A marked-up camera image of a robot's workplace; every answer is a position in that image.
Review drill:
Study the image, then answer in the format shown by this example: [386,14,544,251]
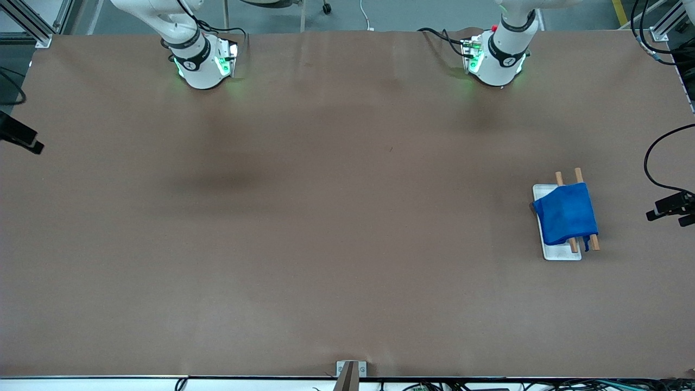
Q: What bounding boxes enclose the white towel rack wooden bars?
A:
[532,167,601,261]

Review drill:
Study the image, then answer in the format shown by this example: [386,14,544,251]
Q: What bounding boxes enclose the aluminium frame profile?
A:
[0,0,74,48]
[650,0,686,42]

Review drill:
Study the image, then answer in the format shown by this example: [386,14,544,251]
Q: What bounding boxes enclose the brown camera mount post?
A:
[333,361,360,391]

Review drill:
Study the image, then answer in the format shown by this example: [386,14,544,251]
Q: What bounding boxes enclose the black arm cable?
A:
[0,68,27,105]
[630,0,695,197]

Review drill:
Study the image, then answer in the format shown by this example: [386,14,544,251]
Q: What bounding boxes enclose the black base cable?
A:
[417,27,469,59]
[193,21,249,52]

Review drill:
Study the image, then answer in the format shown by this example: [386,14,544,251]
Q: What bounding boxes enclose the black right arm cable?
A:
[0,68,27,105]

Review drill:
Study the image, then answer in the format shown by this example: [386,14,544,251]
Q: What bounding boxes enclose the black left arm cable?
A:
[630,0,695,197]

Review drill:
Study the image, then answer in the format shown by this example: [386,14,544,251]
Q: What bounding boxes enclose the black right base cable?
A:
[193,21,249,52]

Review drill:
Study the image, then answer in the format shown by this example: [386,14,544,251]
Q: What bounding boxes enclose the black left base cable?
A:
[417,27,469,59]

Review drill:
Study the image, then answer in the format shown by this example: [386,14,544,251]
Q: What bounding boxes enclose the blue microfibre towel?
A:
[533,182,599,251]

